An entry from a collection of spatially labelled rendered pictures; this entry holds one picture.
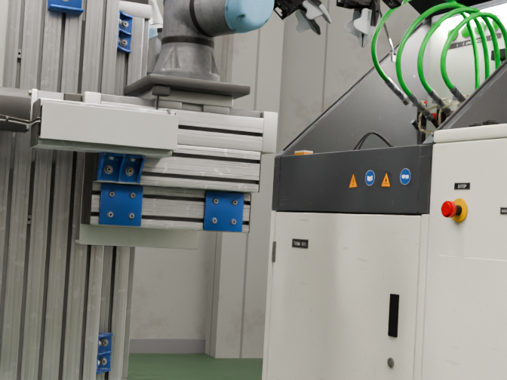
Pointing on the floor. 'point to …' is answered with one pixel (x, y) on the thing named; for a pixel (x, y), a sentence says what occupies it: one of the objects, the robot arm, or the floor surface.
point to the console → (467, 265)
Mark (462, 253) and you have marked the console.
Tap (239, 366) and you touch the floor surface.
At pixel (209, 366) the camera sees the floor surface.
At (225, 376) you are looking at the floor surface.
